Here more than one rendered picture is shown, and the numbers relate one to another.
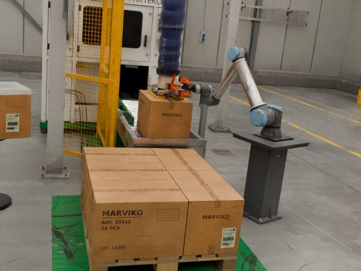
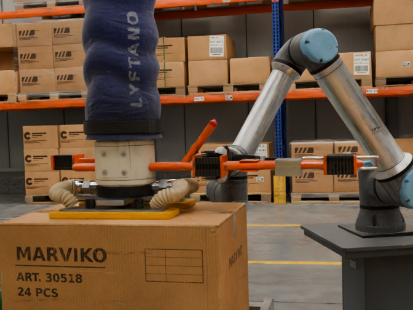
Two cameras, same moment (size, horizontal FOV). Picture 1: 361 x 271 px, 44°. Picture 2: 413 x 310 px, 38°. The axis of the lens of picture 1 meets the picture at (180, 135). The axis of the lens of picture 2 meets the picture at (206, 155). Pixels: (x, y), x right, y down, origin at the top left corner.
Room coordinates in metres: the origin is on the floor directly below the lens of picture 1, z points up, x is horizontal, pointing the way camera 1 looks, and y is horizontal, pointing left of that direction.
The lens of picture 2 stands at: (3.27, 1.55, 1.20)
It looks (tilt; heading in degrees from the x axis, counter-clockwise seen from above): 3 degrees down; 300
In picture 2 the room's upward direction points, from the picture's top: 2 degrees counter-clockwise
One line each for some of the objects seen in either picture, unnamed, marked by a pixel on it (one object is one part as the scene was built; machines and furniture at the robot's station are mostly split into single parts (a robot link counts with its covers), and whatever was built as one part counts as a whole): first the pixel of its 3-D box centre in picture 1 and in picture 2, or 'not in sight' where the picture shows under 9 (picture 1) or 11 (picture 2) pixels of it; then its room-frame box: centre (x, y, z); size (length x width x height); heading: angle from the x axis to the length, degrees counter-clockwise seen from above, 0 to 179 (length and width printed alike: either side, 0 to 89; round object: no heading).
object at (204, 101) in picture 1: (204, 101); (233, 194); (4.19, -0.20, 0.96); 0.12 x 0.09 x 0.12; 138
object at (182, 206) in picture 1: (152, 194); not in sight; (3.25, 0.17, 0.34); 1.20 x 1.00 x 0.40; 17
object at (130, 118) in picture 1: (118, 105); not in sight; (5.37, 0.79, 0.60); 1.60 x 0.10 x 0.09; 17
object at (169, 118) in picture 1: (163, 115); (133, 281); (4.32, 0.19, 0.75); 0.60 x 0.40 x 0.40; 17
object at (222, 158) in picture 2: (173, 86); (210, 165); (4.10, 0.11, 1.08); 0.10 x 0.08 x 0.06; 108
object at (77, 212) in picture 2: (156, 92); (114, 208); (4.31, 0.27, 0.97); 0.34 x 0.10 x 0.05; 18
